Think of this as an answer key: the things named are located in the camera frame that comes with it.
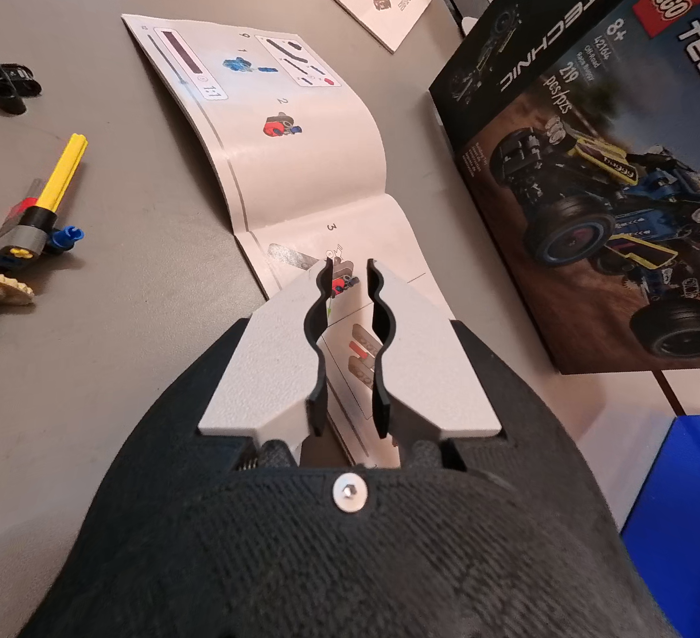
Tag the open lego instruction booklet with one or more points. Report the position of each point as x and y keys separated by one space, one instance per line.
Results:
x=284 y=167

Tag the partly built lego assembly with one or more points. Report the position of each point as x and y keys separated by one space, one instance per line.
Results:
x=60 y=173

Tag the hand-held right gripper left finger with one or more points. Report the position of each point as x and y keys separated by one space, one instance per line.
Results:
x=262 y=370

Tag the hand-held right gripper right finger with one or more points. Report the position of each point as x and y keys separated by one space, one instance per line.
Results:
x=437 y=370

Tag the blue plastic bin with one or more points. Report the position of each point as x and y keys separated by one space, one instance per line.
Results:
x=667 y=512

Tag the lego set cardboard box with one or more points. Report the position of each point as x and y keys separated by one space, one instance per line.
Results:
x=574 y=211

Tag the black lego connector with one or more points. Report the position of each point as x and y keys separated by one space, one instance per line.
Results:
x=19 y=80

